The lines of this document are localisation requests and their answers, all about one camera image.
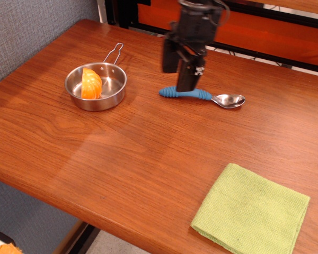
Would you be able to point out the orange panel black frame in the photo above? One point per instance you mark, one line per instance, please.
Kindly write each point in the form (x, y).
(250, 27)

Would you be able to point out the small steel pot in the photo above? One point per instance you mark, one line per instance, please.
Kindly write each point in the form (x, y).
(108, 93)

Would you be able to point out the orange object in basket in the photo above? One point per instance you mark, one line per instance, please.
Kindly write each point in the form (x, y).
(10, 249)

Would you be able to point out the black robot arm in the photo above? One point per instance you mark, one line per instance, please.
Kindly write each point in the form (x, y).
(201, 2)

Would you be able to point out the orange toy fruit slice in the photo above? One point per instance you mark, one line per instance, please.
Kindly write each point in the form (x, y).
(91, 87)

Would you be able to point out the green folded cloth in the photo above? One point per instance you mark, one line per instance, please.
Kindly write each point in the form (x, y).
(246, 213)

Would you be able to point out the blue handled metal spoon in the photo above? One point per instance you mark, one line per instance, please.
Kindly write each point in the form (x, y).
(227, 101)

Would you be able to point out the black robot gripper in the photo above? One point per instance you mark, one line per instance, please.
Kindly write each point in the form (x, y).
(187, 41)

